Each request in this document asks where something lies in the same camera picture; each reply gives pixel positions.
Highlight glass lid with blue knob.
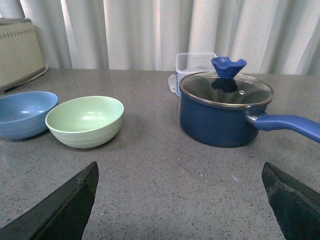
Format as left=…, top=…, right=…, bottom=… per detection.
left=179, top=57, right=274, bottom=108

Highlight clear plastic container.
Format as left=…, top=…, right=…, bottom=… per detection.
left=168, top=52, right=217, bottom=97

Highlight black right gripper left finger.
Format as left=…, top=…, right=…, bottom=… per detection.
left=0, top=161, right=99, bottom=240

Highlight cream toaster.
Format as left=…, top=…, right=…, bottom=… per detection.
left=0, top=18, right=48, bottom=93

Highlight green bowl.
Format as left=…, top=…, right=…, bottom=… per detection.
left=45, top=96, right=125, bottom=149

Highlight blue saucepan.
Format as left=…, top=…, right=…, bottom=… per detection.
left=180, top=94, right=320, bottom=148

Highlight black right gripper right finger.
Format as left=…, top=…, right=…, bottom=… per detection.
left=261, top=162, right=320, bottom=240

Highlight blue bowl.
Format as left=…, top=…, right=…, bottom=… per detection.
left=0, top=91, right=59, bottom=139

